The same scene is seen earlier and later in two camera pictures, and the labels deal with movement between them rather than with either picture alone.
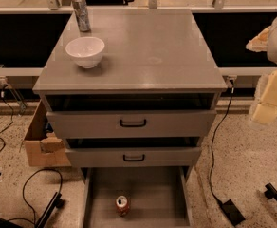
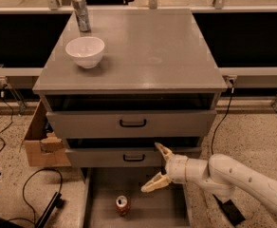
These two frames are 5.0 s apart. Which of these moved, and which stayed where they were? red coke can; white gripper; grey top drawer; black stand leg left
Moved: white gripper
Stayed: black stand leg left; grey top drawer; red coke can
